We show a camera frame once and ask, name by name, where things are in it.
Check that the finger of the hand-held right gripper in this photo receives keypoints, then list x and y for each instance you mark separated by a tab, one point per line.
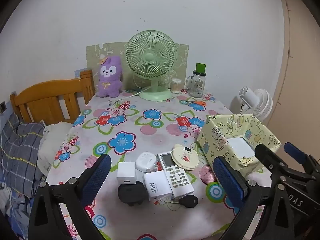
272	161
295	151

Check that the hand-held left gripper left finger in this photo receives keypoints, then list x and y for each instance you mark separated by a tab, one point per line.
97	175

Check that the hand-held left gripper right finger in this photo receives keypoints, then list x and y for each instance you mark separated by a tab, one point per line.
228	180

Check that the small white charger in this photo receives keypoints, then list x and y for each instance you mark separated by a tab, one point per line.
126	173

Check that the black plug adapter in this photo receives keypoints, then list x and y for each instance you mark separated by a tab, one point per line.
130	195

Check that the black car key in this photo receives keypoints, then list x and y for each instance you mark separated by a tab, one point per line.
188	201

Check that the yellow printed cardboard box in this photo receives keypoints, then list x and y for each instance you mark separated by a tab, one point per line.
217	135

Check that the white remote control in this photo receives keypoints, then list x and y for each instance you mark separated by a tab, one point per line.
180	180

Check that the round cream compact mirror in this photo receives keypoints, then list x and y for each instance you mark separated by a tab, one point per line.
185	157

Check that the round white charger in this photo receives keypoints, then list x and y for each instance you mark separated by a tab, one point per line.
146	161

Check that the large white charger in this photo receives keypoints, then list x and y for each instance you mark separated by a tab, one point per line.
155	185

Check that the white paper sheet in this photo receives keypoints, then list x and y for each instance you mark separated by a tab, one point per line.
238	147

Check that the white standing fan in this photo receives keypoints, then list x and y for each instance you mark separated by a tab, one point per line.
262	105

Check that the white pillow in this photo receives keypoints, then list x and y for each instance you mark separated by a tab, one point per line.
52	140

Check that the floral tablecloth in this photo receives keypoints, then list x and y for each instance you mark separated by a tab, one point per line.
150	135

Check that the beige door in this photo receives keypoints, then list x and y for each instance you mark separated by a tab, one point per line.
300	80

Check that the blue plaid quilt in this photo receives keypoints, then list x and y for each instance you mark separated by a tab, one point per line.
22	142

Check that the orange scissors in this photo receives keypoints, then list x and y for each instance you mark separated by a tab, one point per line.
200	103

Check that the purple plush toy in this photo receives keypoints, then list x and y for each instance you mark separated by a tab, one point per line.
108	85

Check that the wooden bed headboard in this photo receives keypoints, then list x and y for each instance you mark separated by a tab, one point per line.
50	90

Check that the glass jar green lid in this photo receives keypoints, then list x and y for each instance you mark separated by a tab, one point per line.
197	85

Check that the blue paper sheet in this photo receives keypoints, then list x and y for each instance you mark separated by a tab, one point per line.
78	72

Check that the cotton swab container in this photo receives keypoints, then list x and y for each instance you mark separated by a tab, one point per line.
176	86

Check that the green printed board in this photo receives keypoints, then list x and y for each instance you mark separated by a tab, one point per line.
112	50

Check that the green desk fan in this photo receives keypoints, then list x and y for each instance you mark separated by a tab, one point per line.
150	55

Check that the wall socket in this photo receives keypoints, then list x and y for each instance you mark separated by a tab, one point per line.
2	107

